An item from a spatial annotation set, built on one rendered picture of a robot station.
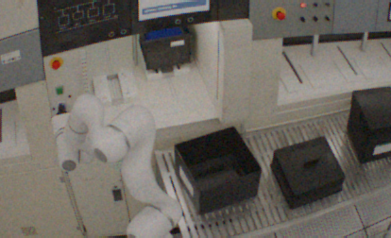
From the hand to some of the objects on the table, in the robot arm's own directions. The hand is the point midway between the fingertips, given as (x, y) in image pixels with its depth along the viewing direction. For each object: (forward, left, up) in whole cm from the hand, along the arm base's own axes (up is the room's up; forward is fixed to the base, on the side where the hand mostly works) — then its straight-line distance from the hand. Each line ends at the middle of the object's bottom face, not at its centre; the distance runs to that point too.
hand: (60, 109), depth 226 cm
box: (+94, -117, -44) cm, 157 cm away
